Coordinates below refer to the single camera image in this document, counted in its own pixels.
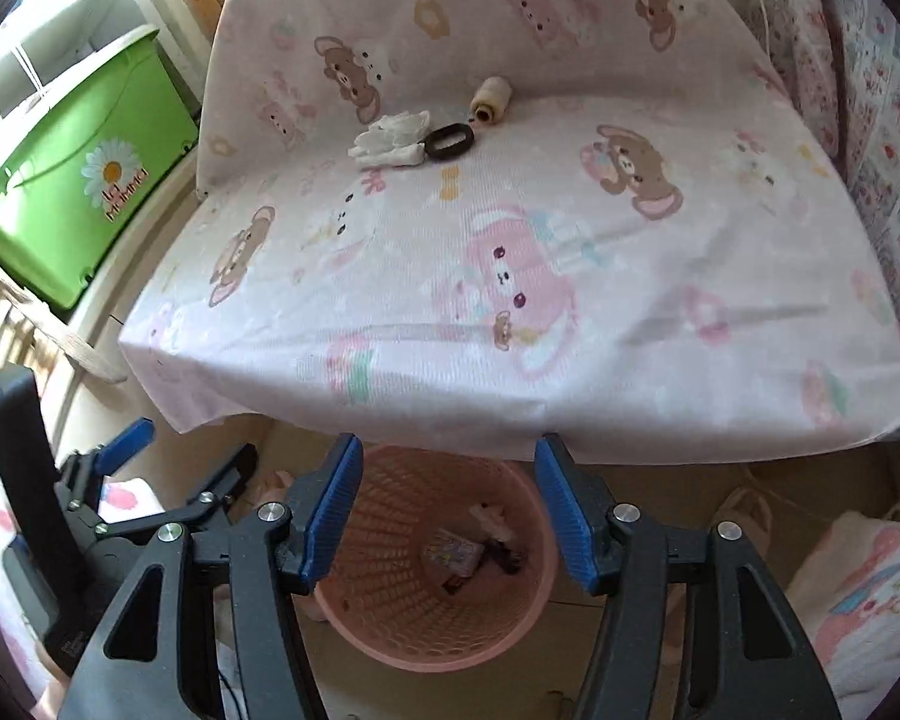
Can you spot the pink plastic waste basket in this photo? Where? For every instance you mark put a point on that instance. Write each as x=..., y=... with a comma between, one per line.
x=387, y=600

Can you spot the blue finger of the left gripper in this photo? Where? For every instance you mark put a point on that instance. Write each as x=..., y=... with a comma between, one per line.
x=124, y=447
x=228, y=483

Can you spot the white tissue sticking out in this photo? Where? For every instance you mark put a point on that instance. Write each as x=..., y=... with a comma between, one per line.
x=491, y=519

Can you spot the white shelf unit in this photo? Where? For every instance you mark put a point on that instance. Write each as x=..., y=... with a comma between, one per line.
x=43, y=38

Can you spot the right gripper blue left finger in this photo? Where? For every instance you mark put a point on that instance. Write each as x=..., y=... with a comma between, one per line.
x=323, y=503

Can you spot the patchwork print fabric cover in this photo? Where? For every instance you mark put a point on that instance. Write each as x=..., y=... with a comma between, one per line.
x=840, y=62

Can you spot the green plastic storage box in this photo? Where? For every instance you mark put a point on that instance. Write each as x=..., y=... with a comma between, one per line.
x=78, y=159

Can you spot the white tissue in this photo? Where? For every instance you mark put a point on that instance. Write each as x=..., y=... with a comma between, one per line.
x=393, y=141

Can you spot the cream thread spool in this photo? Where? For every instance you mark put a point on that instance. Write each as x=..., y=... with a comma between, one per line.
x=491, y=101

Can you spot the colourful pocket tissue pack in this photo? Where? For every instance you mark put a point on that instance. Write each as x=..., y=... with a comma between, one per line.
x=458, y=555

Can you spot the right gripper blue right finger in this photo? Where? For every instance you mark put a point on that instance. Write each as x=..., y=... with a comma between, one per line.
x=575, y=522

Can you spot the pink bear print chair cover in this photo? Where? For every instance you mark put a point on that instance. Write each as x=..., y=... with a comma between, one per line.
x=651, y=255

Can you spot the black plastic spoon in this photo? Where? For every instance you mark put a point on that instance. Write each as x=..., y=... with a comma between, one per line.
x=509, y=560

